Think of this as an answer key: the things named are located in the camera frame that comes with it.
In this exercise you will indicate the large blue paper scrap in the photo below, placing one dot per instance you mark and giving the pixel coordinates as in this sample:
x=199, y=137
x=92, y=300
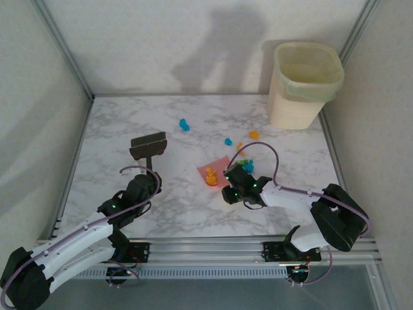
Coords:
x=248, y=167
x=184, y=124

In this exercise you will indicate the green paper scrap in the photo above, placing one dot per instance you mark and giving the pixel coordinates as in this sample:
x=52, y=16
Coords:
x=241, y=161

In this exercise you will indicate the pink plastic dustpan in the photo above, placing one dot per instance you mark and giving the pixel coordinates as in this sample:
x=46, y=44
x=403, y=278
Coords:
x=219, y=164

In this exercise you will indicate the thin orange paper scrap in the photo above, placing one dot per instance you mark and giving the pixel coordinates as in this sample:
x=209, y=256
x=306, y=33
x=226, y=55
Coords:
x=239, y=146

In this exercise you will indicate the brown hand brush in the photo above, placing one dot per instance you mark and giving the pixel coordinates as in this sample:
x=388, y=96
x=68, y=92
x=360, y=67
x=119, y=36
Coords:
x=148, y=148

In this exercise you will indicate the small blue paper scrap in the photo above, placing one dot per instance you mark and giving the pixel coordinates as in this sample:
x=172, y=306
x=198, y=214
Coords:
x=228, y=141

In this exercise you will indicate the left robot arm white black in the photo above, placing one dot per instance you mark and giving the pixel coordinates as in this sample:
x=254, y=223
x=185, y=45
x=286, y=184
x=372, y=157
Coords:
x=74, y=239

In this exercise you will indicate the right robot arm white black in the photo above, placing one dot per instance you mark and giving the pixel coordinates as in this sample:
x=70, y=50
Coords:
x=338, y=216

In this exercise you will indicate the beige plastic trash bin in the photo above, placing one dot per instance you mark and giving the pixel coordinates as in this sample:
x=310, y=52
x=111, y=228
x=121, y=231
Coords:
x=290, y=113

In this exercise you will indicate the black controller board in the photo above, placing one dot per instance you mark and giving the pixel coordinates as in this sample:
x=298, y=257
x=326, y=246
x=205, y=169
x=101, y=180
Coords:
x=298, y=274
x=120, y=277

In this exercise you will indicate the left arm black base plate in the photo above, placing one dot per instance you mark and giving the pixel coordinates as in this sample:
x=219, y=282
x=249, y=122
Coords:
x=142, y=252

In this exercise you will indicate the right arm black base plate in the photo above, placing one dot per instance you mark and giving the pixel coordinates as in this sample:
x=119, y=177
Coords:
x=274, y=252

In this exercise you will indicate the aluminium mounting rail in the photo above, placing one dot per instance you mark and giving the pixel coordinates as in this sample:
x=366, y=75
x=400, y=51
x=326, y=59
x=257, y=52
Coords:
x=209, y=250

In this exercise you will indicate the aluminium back rail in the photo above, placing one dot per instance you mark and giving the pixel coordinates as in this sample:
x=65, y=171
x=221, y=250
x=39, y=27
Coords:
x=177, y=95

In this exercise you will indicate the aluminium corner post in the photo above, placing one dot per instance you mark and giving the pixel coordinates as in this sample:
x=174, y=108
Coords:
x=356, y=32
x=66, y=51

